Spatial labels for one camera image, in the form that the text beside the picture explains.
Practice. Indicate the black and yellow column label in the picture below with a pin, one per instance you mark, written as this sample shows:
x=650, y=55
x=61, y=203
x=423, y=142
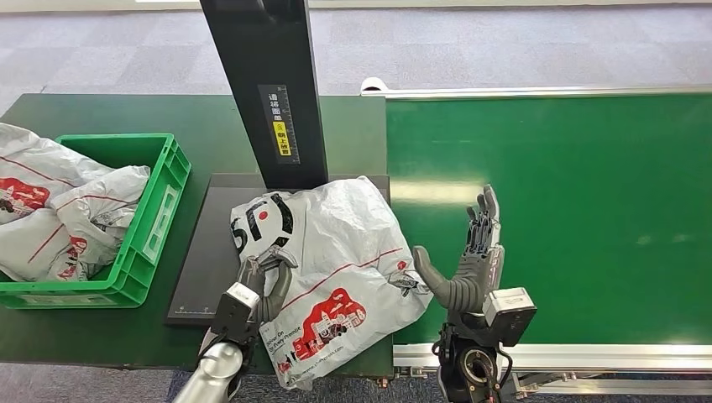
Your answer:
x=280, y=125

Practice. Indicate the thin aluminium conveyor rail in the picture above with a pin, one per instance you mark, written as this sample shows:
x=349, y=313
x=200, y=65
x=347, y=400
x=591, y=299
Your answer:
x=528, y=90

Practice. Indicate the green conveyor belt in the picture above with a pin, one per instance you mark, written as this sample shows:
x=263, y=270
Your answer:
x=584, y=194

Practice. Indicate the white crumpled courier package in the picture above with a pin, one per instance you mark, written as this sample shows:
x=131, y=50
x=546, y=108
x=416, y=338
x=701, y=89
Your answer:
x=89, y=219
x=39, y=164

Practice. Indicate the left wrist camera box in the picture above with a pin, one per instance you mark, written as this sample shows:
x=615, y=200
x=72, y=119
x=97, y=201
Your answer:
x=236, y=314

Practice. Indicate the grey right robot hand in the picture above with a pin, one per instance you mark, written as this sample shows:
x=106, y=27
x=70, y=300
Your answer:
x=473, y=278

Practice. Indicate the black scanner base plate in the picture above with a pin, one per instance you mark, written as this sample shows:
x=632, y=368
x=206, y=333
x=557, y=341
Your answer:
x=211, y=250

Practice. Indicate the green plastic crate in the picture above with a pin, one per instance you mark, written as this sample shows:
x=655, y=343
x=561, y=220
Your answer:
x=161, y=222

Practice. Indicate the aluminium conveyor frame beam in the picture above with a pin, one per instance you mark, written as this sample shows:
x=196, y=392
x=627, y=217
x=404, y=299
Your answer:
x=612, y=385

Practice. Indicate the white package with red print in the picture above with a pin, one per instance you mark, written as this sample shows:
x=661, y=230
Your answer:
x=339, y=244

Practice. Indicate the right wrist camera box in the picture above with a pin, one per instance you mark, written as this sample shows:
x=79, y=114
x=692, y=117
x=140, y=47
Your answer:
x=512, y=317

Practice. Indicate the white conveyor end cap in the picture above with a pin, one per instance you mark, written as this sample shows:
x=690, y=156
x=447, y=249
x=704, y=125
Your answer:
x=372, y=84

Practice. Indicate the wide aluminium conveyor rail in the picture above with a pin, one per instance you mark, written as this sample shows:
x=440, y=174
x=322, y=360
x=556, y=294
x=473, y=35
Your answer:
x=612, y=356

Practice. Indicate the metal conveyor bracket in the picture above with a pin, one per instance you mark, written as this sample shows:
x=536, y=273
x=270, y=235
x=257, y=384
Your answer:
x=411, y=372

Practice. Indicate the black scanner column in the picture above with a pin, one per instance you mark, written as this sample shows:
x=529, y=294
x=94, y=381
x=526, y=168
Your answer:
x=267, y=55

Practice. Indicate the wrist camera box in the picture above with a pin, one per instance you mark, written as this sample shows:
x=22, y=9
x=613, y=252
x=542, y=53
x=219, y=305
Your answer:
x=512, y=317
x=236, y=314

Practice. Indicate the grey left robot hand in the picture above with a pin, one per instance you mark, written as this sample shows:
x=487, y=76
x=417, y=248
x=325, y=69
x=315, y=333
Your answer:
x=275, y=295

